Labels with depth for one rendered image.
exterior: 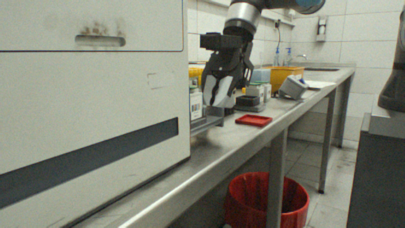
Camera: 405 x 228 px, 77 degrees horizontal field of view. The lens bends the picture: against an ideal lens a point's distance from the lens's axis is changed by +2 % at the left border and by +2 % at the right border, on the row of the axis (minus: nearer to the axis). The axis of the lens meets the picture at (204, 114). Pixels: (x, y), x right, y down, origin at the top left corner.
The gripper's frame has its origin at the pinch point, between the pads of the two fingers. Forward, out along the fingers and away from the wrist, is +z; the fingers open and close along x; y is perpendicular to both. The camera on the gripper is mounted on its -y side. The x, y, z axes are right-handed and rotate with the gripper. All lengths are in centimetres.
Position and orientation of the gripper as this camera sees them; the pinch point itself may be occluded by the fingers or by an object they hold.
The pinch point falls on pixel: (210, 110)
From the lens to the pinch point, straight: 51.7
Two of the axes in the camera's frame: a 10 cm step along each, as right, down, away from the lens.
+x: -8.3, -1.3, 5.4
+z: -2.8, 9.4, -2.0
